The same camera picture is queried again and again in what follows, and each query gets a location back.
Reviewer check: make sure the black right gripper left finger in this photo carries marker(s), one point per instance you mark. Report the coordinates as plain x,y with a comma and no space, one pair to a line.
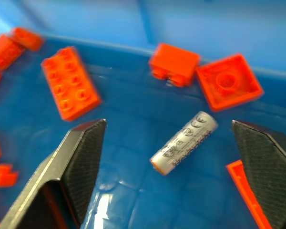
69,167

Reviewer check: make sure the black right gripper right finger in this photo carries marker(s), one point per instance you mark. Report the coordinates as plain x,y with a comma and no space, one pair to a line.
269,167

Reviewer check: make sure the blue plastic bin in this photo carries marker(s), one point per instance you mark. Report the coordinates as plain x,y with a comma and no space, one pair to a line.
143,71

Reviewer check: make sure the long orange eight-stud brick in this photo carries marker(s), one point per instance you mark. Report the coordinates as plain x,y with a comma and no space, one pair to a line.
70,83

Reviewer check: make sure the silver AA battery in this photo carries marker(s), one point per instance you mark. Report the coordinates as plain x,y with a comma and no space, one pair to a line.
184,142

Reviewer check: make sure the upturned hollow orange square brick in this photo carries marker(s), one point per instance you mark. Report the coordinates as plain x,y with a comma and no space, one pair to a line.
228,82

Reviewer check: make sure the orange brick lying studs down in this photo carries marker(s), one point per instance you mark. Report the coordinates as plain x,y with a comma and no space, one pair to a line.
174,64

